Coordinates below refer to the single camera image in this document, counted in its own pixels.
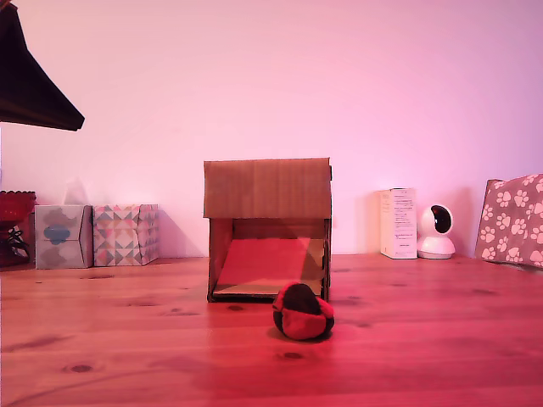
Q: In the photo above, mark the red and black footbag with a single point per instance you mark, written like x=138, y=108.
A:
x=303, y=316

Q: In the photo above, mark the cardboard dice tower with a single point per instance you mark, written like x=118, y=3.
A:
x=267, y=191

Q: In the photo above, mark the red scalloped bowl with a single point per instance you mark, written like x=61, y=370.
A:
x=15, y=207

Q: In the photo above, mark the cloud print tissue box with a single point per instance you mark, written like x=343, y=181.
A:
x=59, y=237

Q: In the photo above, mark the geometric pattern tissue box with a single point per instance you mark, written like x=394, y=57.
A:
x=125, y=235

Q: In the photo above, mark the white printed carton box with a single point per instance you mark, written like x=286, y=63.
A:
x=399, y=222

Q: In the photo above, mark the small white round camera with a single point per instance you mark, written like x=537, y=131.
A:
x=436, y=237

